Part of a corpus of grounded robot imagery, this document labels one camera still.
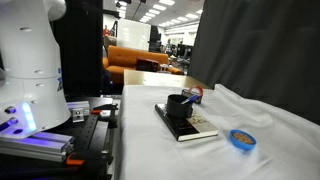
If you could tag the blue bowl with cereal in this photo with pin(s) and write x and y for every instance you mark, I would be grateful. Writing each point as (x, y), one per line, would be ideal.
(242, 140)

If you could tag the black curtain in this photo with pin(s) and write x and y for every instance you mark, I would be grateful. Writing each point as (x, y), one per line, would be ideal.
(266, 50)

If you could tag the grey marker with blue cap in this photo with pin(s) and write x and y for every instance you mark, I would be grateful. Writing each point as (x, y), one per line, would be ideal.
(190, 99)

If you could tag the whiteboard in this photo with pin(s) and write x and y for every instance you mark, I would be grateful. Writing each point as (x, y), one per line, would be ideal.
(133, 35)

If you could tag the black cup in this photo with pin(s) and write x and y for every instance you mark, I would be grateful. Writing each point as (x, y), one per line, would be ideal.
(176, 108)

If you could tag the small aluminium bracket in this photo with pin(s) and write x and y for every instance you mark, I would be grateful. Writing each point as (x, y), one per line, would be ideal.
(78, 115)

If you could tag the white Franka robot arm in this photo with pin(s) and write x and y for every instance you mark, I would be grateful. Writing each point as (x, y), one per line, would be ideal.
(30, 50)

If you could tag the dark cushion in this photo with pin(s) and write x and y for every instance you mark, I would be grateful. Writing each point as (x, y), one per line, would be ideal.
(146, 64)

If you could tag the orange sofa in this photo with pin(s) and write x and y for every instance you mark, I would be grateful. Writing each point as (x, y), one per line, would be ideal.
(123, 58)

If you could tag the black orange bar clamp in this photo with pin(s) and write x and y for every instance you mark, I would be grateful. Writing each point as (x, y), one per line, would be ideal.
(106, 108)
(75, 162)

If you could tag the white tablecloth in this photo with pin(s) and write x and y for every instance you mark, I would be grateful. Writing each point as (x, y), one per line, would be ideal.
(160, 150)

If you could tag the red tape dispenser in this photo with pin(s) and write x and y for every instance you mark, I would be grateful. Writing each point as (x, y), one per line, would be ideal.
(196, 90)

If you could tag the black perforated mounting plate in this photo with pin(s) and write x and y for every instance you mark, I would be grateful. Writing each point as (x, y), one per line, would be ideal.
(85, 133)

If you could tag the aluminium extrusion rail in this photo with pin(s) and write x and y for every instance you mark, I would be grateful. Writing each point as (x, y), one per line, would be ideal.
(78, 104)
(36, 145)

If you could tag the black and white book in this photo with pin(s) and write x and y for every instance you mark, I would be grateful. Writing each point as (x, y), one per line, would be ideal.
(196, 128)

